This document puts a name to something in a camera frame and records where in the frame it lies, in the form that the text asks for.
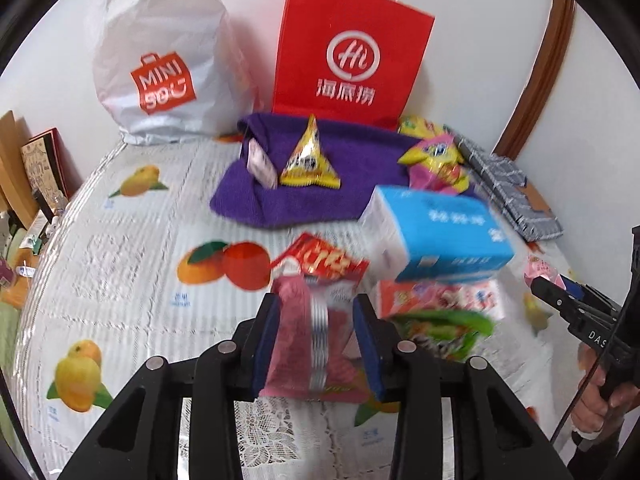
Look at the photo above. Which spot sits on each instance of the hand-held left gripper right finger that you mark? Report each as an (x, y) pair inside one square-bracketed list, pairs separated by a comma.
[(367, 345)]

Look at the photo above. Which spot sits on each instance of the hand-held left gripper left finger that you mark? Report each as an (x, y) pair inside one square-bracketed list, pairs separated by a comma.
[(265, 340)]

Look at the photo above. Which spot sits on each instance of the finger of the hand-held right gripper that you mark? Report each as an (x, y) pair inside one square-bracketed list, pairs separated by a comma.
[(555, 297), (582, 292)]

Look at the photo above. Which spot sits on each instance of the pink packet with silver stripe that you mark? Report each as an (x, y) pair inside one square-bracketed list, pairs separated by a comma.
[(300, 350)]

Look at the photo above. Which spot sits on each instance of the green snack packet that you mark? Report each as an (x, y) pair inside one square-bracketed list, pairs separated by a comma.
[(440, 330)]

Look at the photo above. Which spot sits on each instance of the long white pink packet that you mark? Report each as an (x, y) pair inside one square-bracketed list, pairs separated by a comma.
[(435, 297)]

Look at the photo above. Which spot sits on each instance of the red snack packet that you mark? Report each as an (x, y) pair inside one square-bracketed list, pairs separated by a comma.
[(325, 260)]

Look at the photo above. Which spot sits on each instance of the pale pink snack packet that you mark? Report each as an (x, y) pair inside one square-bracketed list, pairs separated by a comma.
[(261, 165)]

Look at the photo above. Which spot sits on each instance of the yellow triangular snack packet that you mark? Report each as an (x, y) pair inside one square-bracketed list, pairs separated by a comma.
[(310, 165)]

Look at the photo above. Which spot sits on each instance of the pink and yellow snack packet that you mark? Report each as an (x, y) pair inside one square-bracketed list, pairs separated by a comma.
[(435, 160)]

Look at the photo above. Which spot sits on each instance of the person's right forearm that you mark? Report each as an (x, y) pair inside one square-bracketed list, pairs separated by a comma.
[(595, 455)]

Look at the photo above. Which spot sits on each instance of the person's right hand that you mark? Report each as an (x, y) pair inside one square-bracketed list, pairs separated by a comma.
[(590, 410)]

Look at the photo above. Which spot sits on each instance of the grey checked folded cloth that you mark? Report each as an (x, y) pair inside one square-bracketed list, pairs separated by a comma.
[(510, 185)]

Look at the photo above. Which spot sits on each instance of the blue tissue box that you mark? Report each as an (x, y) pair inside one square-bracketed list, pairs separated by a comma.
[(450, 230)]

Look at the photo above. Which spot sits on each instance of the purple towel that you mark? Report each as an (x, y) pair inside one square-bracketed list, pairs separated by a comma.
[(360, 160)]

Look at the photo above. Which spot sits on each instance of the yellow chips bag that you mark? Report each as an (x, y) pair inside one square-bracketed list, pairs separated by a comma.
[(415, 125)]

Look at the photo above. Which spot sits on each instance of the white green tube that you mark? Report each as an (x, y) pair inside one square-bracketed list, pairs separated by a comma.
[(37, 232)]

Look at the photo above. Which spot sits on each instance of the wooden nightstand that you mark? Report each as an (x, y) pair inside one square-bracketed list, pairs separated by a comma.
[(15, 295)]

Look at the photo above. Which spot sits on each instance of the brown patterned box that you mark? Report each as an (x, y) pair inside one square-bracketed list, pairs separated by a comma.
[(42, 165)]

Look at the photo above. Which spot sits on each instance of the wooden headboard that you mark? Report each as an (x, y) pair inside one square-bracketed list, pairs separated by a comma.
[(10, 160)]

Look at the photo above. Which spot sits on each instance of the white plastic bag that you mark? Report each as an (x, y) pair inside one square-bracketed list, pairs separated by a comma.
[(160, 35)]

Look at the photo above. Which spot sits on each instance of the red paper bag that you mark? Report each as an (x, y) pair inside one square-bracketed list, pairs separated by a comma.
[(350, 20)]

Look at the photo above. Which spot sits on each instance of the brown wooden door frame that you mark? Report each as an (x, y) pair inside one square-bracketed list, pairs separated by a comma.
[(545, 70)]

